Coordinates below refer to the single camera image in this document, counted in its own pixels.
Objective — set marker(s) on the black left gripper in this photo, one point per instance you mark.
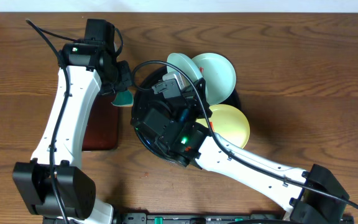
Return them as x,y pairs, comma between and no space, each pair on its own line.
124,79

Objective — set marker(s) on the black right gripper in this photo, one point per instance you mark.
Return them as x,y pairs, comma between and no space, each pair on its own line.
192,92

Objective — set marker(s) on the green scrubbing sponge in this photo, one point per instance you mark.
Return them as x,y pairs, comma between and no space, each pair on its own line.
123,99

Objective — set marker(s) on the yellow plate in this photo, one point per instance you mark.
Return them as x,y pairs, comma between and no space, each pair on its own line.
230,123

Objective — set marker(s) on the mint green plate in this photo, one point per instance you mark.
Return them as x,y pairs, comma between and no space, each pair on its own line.
219,74
185,64

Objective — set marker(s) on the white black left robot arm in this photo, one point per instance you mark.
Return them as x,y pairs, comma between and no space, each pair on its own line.
52,183

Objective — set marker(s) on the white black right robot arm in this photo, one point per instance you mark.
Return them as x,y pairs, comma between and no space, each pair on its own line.
313,196

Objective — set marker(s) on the round black serving tray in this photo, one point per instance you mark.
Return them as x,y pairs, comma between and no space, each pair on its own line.
183,154

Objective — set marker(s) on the black rectangular water tray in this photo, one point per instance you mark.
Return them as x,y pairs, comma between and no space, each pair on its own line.
103,125

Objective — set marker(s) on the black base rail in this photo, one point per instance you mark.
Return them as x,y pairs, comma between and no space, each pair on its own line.
143,218

